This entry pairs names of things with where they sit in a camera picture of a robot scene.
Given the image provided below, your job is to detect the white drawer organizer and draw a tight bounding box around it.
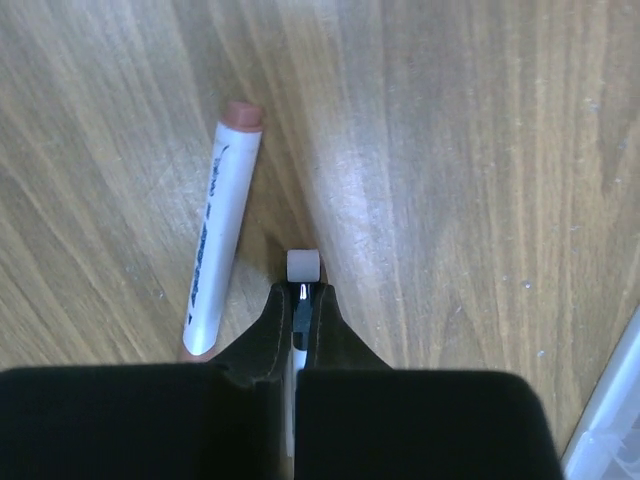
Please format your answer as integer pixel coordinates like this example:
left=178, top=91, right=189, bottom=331
left=562, top=313, right=640, bottom=479

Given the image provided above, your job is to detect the black tip white pen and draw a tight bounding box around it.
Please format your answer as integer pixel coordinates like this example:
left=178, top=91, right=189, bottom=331
left=285, top=249, right=322, bottom=458

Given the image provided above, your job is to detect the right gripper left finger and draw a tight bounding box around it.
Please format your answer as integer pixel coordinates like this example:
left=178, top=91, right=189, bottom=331
left=1, top=284, right=292, bottom=479

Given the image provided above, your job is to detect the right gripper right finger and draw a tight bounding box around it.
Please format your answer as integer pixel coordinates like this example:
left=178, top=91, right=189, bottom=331
left=294, top=285, right=562, bottom=479

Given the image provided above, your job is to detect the brown tip white marker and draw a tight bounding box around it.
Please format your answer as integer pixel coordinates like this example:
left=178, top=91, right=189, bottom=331
left=180, top=101, right=263, bottom=361

